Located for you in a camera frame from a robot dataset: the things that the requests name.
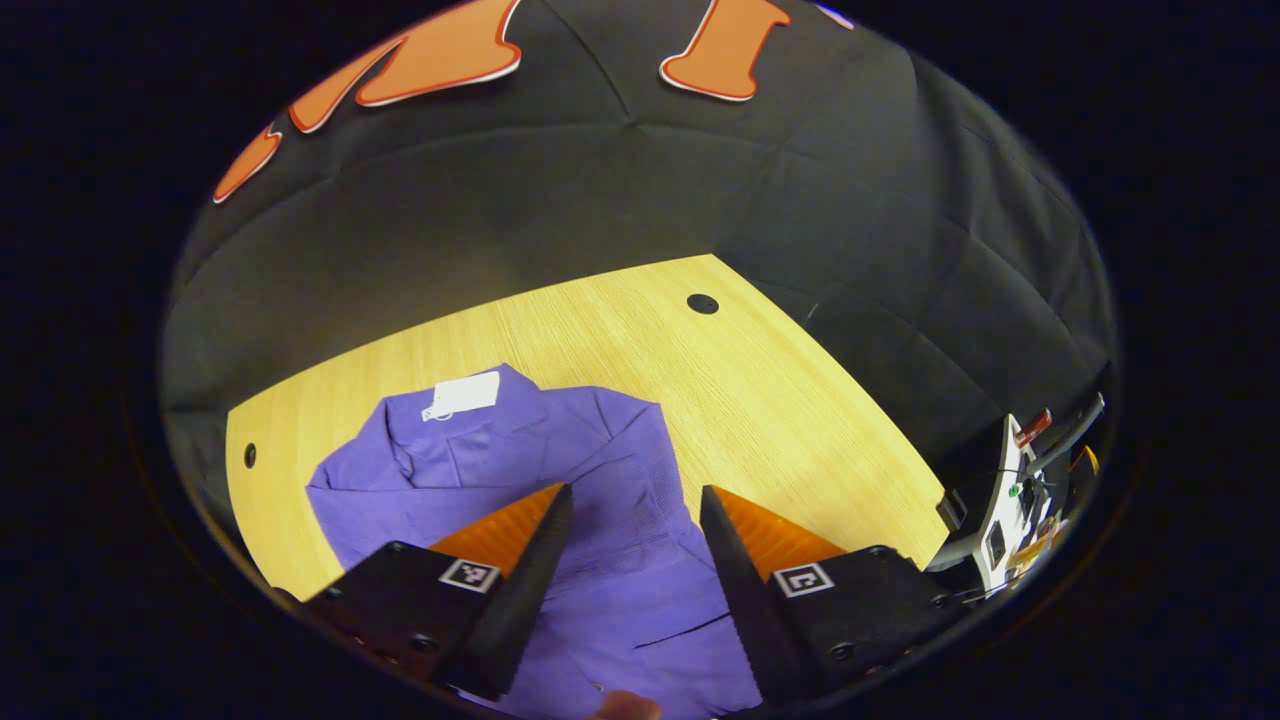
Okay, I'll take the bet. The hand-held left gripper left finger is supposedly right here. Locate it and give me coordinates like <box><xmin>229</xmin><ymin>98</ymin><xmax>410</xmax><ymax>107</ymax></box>
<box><xmin>300</xmin><ymin>483</ymin><xmax>576</xmax><ymax>701</ymax></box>

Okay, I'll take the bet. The purple collared shirt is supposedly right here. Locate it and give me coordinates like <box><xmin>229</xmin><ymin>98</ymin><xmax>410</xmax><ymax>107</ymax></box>
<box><xmin>305</xmin><ymin>362</ymin><xmax>766</xmax><ymax>720</ymax></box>

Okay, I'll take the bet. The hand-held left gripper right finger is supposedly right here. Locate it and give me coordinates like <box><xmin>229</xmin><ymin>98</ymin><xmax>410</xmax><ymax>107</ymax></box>
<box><xmin>698</xmin><ymin>485</ymin><xmax>961</xmax><ymax>703</ymax></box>

